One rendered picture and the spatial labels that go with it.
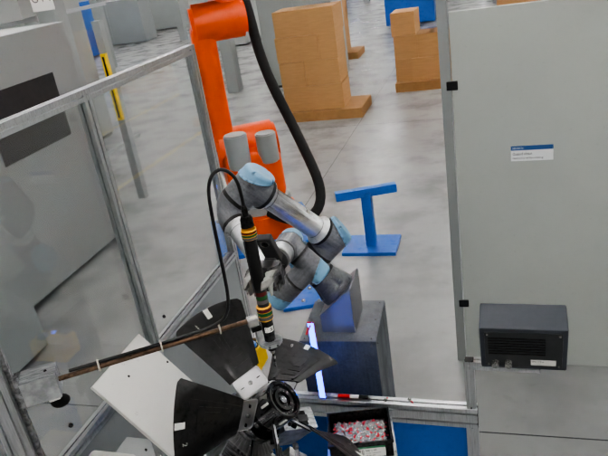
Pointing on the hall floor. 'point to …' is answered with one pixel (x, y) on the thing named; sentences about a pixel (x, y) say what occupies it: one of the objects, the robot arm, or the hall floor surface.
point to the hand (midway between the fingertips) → (253, 285)
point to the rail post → (473, 441)
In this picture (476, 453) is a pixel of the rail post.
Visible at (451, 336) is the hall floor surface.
